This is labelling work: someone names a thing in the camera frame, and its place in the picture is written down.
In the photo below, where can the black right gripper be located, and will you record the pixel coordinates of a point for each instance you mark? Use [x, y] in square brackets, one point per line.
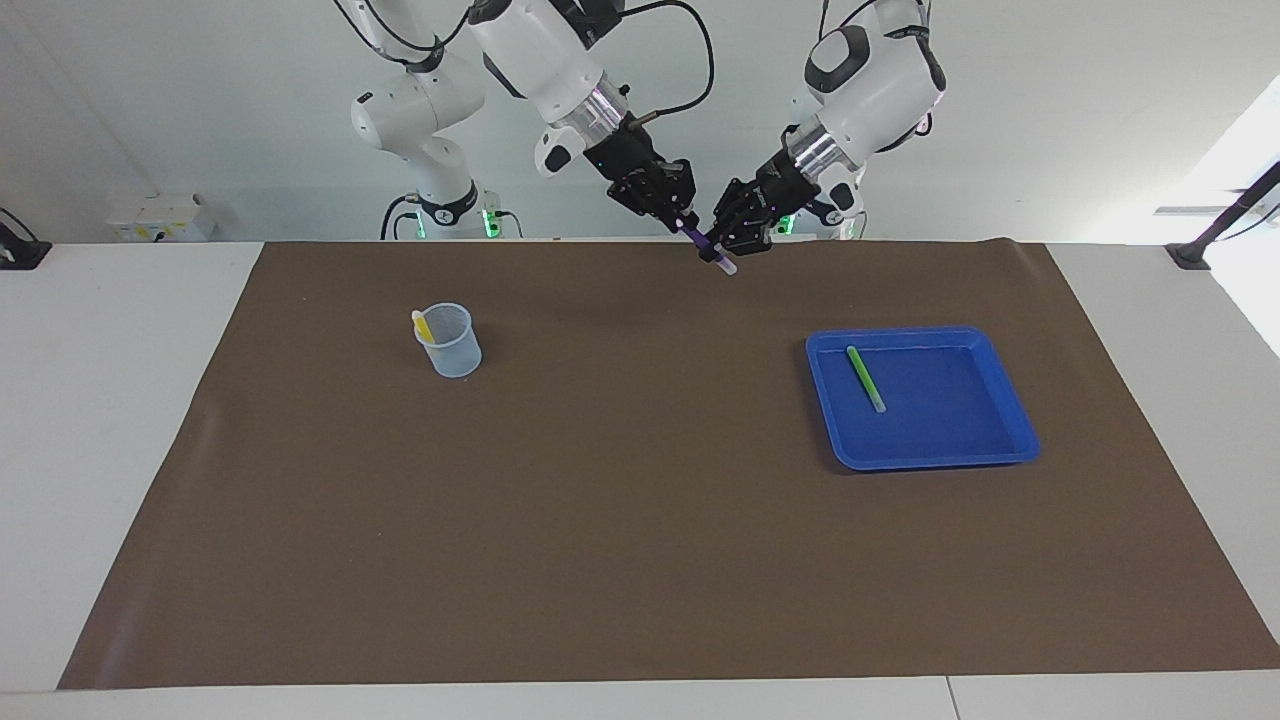
[640, 175]

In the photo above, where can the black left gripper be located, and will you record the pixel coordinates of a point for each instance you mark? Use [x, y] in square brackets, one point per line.
[780, 188]

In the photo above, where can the purple marker pen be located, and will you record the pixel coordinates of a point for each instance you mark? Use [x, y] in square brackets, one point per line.
[702, 241]

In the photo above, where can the green marker pen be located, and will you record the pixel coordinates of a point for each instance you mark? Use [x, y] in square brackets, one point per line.
[866, 380]

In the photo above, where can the yellow marker pen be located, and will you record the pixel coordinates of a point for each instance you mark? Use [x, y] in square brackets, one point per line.
[424, 326]

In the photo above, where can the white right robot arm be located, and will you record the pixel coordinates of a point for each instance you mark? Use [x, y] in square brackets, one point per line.
[540, 50]

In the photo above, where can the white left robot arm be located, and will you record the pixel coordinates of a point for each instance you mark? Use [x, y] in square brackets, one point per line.
[880, 80]

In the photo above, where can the blue plastic tray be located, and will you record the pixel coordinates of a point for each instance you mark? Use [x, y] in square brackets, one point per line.
[950, 420]

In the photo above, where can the translucent plastic cup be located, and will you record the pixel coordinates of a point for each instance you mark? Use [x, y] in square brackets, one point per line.
[458, 355]

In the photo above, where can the brown table mat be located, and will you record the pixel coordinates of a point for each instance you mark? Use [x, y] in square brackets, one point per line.
[600, 520]

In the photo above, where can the black stand with pole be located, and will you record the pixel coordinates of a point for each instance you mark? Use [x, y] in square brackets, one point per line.
[1190, 255]

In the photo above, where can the black table clamp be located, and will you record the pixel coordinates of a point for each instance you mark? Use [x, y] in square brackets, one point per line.
[20, 255]

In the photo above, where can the white wall socket box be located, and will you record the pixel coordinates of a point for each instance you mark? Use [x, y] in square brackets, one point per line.
[160, 218]

